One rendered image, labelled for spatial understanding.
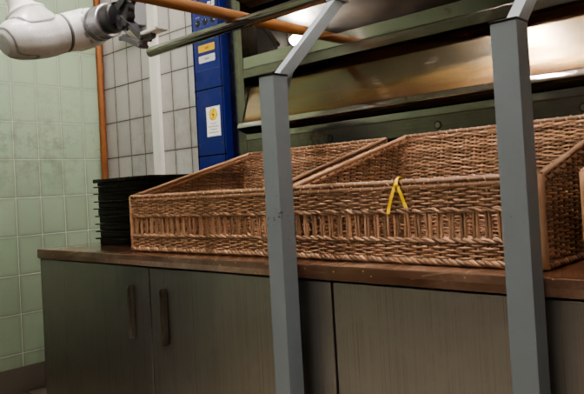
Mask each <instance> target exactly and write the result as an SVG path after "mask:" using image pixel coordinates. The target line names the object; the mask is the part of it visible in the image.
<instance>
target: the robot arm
mask: <svg viewBox="0 0 584 394"><path fill-rule="evenodd" d="M6 3H7V5H8V9H9V13H8V15H7V16H6V18H5V20H6V21H4V22H2V23H1V24H0V50H1V51H2V53H3V54H5V55H6V56H8V57H10V58H13V59H17V60H38V59H45V58H50V57H56V56H59V55H61V54H63V53H67V52H72V51H85V50H89V49H93V48H95V47H97V46H99V45H101V44H103V43H105V42H106V41H107V40H109V39H111V38H113V37H117V36H119V35H120V34H121V33H122V35H121V36H120V37H119V38H118V40H119V41H122V42H127V43H130V44H132V45H134V46H136V47H137V48H140V49H146V50H147V49H148V48H149V46H148V45H147V43H148V42H152V39H155V38H156V34H159V33H162V32H164V31H167V30H168V28H166V27H161V26H156V27H153V28H150V29H147V30H142V29H141V28H140V27H139V26H138V23H137V22H136V21H135V20H134V19H135V18H136V17H135V4H136V2H135V1H129V0H117V1H115V2H112V3H101V4H99V5H97V6H94V7H91V8H84V9H77V10H71V11H67V12H64V13H58V14H54V13H53V12H51V11H50V10H48V9H47V8H45V6H44V5H43V4H42V3H37V2H35V1H34V0H6ZM128 30H130V31H131V32H132V33H133V34H134V35H135V36H136V37H137V38H138V39H139V40H137V39H135V38H134V37H131V36H130V35H129V34H128V33H127V31H128Z"/></svg>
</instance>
